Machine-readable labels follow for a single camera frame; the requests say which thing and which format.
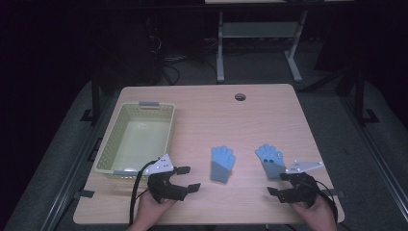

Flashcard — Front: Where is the white metal table frame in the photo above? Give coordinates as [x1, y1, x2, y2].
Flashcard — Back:
[215, 9, 310, 84]

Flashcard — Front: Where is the black metal stand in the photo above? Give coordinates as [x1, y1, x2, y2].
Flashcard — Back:
[350, 68, 381, 126]
[80, 71, 103, 124]

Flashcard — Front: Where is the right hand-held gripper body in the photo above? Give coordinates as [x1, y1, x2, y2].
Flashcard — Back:
[276, 160, 325, 209]

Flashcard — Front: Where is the person's right hand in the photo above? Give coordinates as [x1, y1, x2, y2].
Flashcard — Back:
[290, 194, 339, 231]

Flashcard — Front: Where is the plain blue grey glove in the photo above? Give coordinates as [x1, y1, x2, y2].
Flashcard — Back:
[209, 145, 237, 185]

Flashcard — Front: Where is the pale yellow plastic basket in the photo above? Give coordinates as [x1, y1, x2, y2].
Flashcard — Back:
[93, 101, 177, 180]

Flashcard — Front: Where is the blue grey glove with dots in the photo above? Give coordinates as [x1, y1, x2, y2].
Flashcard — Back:
[254, 143, 287, 180]

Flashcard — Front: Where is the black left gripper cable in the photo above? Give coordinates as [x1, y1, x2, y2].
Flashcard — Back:
[128, 158, 162, 226]

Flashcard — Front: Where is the person's left hand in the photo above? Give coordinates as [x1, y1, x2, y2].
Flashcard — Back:
[134, 192, 178, 231]

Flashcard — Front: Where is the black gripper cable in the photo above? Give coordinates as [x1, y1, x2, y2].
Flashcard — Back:
[128, 158, 162, 226]
[314, 178, 340, 225]

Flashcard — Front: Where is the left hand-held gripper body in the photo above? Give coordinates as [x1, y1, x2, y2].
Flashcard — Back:
[144, 153, 188, 204]

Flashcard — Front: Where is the black tape strip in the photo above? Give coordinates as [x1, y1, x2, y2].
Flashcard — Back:
[321, 189, 346, 198]
[74, 189, 96, 199]

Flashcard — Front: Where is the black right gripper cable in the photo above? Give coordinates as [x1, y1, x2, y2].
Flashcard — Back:
[314, 178, 340, 225]

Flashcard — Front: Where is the tangle of floor cables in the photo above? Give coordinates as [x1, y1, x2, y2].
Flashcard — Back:
[148, 33, 219, 86]

